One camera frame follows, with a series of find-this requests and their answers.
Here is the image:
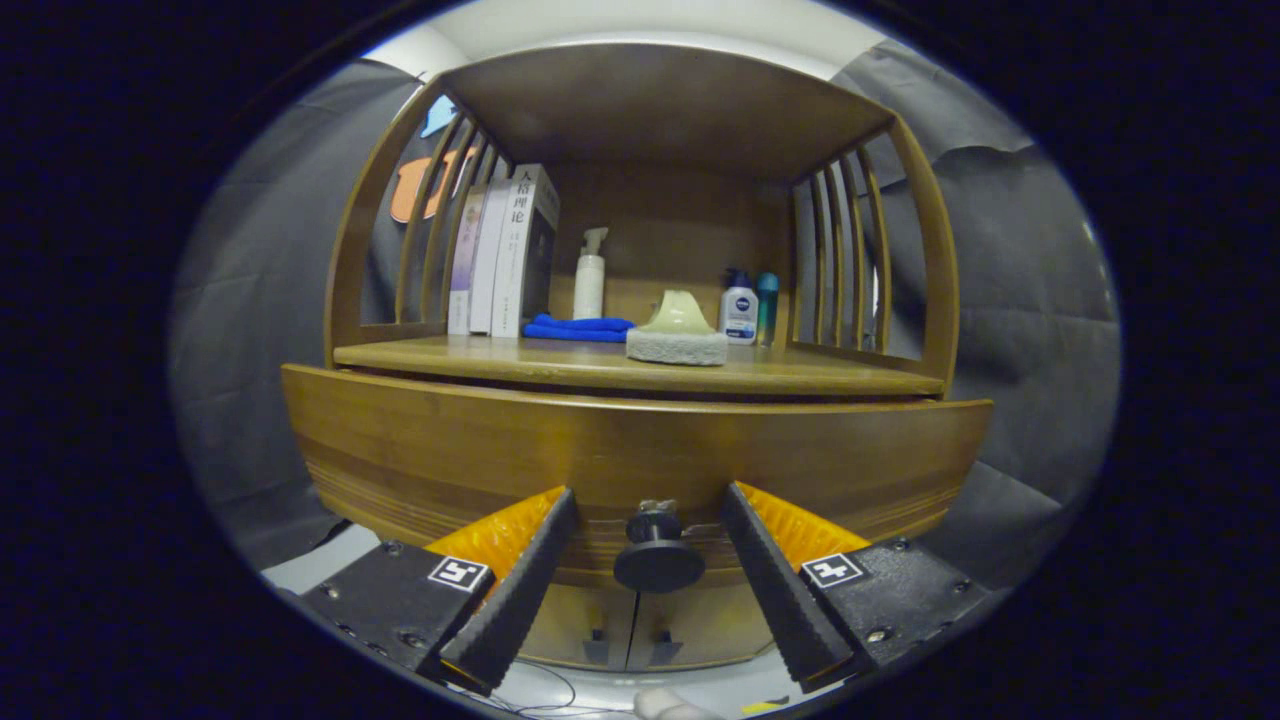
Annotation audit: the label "wooden cabinet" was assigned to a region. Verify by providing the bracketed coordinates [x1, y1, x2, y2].
[322, 42, 961, 674]

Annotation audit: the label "wooden countertop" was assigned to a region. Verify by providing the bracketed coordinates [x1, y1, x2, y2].
[333, 334, 947, 397]

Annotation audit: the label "teal cylindrical bottle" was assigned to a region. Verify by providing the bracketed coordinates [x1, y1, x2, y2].
[755, 272, 781, 349]

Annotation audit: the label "thin purple book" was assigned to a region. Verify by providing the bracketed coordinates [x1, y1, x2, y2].
[447, 185, 488, 337]

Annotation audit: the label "blue folded cloth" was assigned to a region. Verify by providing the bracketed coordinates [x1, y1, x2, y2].
[523, 313, 636, 345]

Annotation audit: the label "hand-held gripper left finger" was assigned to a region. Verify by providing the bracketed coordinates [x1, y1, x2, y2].
[300, 486, 581, 698]

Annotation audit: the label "thin white book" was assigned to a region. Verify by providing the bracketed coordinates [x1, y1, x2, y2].
[468, 178, 514, 337]

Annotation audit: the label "wooden drawer with black knob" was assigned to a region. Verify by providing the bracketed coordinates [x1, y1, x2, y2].
[281, 363, 995, 594]

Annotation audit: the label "cream handled grey scrub brush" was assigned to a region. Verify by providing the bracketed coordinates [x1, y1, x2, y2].
[626, 290, 731, 367]

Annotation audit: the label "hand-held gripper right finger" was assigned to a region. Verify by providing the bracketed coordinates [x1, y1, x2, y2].
[722, 482, 991, 694]

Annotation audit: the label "wooden cabinet door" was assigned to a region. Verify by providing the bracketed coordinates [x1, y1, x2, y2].
[628, 585, 783, 674]
[518, 583, 638, 672]

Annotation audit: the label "thick white and black book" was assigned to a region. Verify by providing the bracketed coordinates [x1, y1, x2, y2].
[490, 163, 561, 340]

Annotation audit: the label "white bottle with blue cap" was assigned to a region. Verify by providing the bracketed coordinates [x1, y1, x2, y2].
[718, 268, 760, 347]

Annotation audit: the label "white pump bottle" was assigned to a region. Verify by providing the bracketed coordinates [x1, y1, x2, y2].
[572, 227, 610, 322]

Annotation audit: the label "thin floor cables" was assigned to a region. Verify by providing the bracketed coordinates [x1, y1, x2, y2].
[480, 660, 641, 717]

